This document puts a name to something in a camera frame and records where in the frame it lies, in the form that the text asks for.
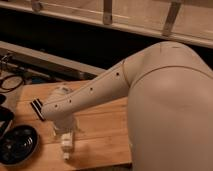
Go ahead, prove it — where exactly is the black ceramic bowl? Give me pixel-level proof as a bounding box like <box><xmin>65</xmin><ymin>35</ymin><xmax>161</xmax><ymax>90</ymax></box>
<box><xmin>0</xmin><ymin>125</ymin><xmax>39</xmax><ymax>166</ymax></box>

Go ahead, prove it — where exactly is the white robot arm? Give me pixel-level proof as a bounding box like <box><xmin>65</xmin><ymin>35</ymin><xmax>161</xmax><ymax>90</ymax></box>
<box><xmin>42</xmin><ymin>41</ymin><xmax>213</xmax><ymax>171</ymax></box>

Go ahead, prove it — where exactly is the black chopsticks pair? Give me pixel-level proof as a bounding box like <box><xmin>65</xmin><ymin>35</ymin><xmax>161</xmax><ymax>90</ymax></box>
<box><xmin>30</xmin><ymin>99</ymin><xmax>45</xmax><ymax>121</ymax></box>

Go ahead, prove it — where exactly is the black device at left edge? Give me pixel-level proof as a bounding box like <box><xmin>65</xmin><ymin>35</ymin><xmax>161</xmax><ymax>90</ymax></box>
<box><xmin>0</xmin><ymin>94</ymin><xmax>14</xmax><ymax>137</ymax></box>

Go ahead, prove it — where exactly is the black cable loop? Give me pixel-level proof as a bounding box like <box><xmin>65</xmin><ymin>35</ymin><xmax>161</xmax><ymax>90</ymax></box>
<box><xmin>0</xmin><ymin>73</ymin><xmax>25</xmax><ymax>93</ymax></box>

